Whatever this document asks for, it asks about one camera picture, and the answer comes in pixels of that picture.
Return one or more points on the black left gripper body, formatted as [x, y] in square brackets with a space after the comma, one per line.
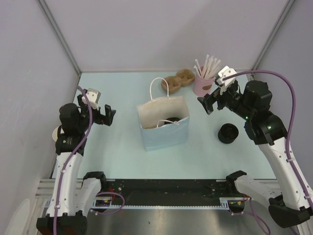
[85, 114]

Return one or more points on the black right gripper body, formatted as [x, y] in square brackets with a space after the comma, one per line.
[233, 100]

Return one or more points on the brown paper cups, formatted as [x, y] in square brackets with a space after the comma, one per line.
[57, 132]

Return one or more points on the single black cup lid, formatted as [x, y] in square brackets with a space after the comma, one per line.
[172, 120]

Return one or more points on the light blue paper bag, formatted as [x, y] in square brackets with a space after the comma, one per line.
[156, 111]

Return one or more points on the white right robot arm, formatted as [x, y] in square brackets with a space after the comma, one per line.
[288, 206]

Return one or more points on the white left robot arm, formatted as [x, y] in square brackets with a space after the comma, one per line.
[69, 207]

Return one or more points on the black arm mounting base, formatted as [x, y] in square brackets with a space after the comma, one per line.
[169, 192]

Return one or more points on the pink straw holder cup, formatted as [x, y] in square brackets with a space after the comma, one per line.
[202, 86]

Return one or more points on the brown pulp carrier stack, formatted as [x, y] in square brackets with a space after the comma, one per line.
[182, 78]

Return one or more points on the white wrapped straws bundle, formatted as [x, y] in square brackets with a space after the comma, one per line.
[210, 67]

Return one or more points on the stacked black cup lids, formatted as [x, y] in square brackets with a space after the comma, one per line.
[228, 133]

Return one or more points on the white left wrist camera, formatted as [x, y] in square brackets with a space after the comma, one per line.
[93, 97]

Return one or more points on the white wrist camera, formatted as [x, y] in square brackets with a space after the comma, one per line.
[224, 78]
[93, 97]

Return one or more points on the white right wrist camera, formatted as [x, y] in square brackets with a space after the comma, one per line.
[224, 78]

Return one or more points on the white slotted cable duct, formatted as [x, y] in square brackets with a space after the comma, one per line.
[222, 205]

